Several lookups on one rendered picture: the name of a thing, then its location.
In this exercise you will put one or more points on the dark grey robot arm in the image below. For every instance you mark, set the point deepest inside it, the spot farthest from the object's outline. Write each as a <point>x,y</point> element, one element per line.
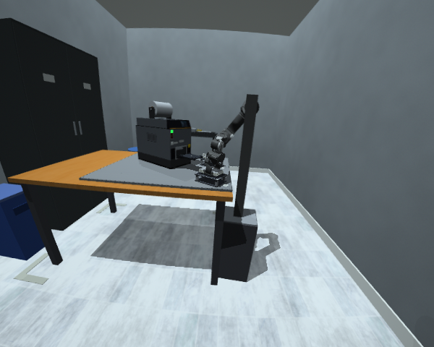
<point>231,129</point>

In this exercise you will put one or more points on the grey cylinder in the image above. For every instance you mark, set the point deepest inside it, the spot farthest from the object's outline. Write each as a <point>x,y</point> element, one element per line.
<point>161,109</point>

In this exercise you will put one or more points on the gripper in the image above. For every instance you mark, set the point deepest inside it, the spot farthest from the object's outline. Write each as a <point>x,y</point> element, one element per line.
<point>215,157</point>

